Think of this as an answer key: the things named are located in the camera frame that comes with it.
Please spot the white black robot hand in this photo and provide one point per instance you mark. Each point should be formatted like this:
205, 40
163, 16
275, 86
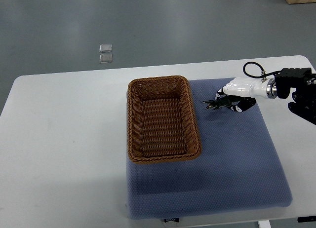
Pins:
248, 89

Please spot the dark toy crocodile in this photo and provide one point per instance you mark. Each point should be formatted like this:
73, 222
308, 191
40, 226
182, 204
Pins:
226, 101

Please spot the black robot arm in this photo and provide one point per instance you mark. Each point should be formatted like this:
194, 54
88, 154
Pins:
300, 83

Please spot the brown wicker basket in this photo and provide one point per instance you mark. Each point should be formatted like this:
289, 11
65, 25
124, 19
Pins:
161, 121

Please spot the blue foam mat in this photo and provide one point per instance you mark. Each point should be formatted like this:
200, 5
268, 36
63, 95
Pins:
238, 168

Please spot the black table control panel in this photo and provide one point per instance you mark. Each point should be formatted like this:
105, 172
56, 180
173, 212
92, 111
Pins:
306, 219

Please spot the upper floor plate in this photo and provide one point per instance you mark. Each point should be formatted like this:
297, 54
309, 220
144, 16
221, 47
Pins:
103, 48

